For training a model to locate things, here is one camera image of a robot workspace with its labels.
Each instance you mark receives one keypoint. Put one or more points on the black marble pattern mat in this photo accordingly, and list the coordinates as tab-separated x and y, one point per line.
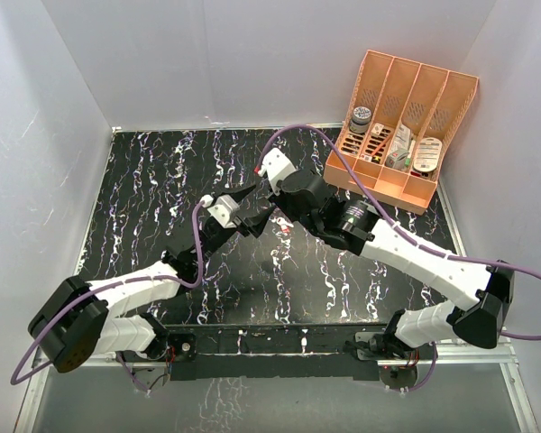
151	183

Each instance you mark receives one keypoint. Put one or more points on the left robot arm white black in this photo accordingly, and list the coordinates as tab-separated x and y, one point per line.
85	318

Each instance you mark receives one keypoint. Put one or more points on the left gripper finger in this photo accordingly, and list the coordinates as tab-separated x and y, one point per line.
238	195
255	225

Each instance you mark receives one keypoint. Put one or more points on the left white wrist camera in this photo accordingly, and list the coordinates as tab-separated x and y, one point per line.
223	209

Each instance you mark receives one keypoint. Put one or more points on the grey green small box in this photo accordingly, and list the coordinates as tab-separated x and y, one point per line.
397	160

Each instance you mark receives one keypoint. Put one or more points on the grey round jar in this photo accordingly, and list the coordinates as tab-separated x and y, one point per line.
360	120

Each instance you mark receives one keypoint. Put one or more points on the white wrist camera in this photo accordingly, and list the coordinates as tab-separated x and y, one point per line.
275	167
223	209

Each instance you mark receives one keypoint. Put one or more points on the white paper packets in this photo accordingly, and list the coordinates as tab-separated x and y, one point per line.
402	138

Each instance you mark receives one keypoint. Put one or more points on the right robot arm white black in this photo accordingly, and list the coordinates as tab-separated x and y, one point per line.
477	297

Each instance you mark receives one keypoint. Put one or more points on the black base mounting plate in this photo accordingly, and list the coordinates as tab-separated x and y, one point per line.
284	351

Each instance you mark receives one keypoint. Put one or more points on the small white card box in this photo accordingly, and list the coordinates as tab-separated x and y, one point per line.
377	129

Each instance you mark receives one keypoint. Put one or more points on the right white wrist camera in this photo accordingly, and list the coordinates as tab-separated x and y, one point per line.
275	167

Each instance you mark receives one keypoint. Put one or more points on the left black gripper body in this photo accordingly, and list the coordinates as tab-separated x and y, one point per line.
214	240

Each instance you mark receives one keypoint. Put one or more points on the orange plastic file organizer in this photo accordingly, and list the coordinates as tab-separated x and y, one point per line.
401	120

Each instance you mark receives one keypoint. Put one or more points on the aluminium frame rail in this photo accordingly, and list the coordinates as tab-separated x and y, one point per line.
456	351

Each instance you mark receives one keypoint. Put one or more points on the orange pen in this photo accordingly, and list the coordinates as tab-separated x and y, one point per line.
380	145

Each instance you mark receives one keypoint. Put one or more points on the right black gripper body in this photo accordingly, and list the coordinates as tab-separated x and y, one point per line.
283	204

